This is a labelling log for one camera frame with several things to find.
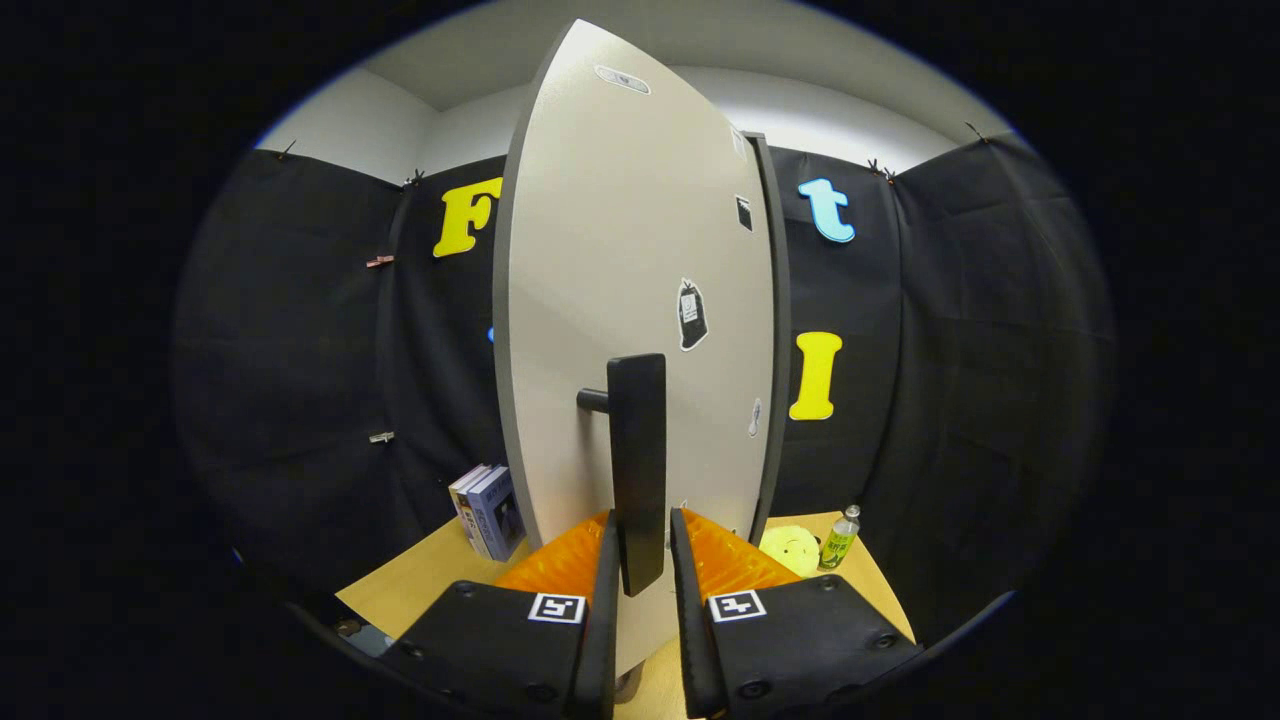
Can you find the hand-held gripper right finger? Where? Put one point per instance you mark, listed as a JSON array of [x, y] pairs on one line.
[[690, 640]]

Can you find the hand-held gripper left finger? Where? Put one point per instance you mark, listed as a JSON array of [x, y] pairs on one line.
[[605, 640]]

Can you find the black backdrop cloth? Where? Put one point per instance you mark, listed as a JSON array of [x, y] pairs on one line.
[[1000, 350]]

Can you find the beige shoe cabinet door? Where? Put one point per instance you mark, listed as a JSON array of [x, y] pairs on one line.
[[600, 250]]

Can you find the green drink bottle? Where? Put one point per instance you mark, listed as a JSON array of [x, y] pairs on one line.
[[838, 545]]

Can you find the blue book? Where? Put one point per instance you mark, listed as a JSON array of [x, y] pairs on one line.
[[498, 515]]

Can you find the yellow plush toy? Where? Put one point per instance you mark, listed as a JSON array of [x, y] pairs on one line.
[[790, 550]]

